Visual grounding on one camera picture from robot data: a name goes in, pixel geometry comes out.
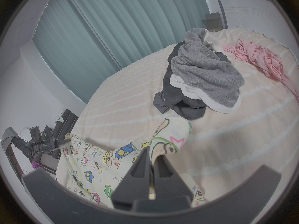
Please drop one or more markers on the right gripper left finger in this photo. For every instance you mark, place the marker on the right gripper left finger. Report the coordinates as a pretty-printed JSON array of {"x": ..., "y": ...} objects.
[{"x": 137, "y": 178}]

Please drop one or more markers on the white printed pyjama top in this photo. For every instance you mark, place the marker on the white printed pyjama top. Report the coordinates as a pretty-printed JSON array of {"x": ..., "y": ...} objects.
[{"x": 93, "y": 162}]

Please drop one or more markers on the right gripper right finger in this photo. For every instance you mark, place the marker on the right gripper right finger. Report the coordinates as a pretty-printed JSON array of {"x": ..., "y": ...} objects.
[{"x": 167, "y": 181}]

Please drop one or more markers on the purple plastic bag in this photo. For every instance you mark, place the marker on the purple plastic bag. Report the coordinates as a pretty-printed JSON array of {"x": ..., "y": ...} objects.
[{"x": 36, "y": 164}]

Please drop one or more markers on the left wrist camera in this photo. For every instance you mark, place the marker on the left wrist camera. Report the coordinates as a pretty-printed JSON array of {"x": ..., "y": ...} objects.
[{"x": 48, "y": 131}]

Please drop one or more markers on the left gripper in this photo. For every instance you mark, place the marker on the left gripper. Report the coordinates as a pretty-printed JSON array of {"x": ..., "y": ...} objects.
[{"x": 51, "y": 144}]

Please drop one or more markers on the grey bedside table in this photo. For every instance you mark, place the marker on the grey bedside table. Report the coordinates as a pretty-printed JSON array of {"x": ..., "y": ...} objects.
[{"x": 213, "y": 21}]

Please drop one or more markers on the pile of clothes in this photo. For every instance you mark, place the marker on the pile of clothes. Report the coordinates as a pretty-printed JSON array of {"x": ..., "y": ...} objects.
[{"x": 203, "y": 73}]

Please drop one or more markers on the pink garment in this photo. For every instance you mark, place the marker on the pink garment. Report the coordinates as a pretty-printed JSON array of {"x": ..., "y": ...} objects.
[{"x": 264, "y": 57}]

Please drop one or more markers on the blue-green curtain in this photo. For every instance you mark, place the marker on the blue-green curtain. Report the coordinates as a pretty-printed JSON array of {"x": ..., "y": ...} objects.
[
  {"x": 140, "y": 20},
  {"x": 70, "y": 55}
]

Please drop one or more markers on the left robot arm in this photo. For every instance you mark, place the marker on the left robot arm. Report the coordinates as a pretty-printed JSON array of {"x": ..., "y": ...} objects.
[{"x": 7, "y": 136}]

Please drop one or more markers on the bed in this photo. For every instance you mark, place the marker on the bed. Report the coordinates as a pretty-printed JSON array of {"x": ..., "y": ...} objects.
[{"x": 140, "y": 90}]

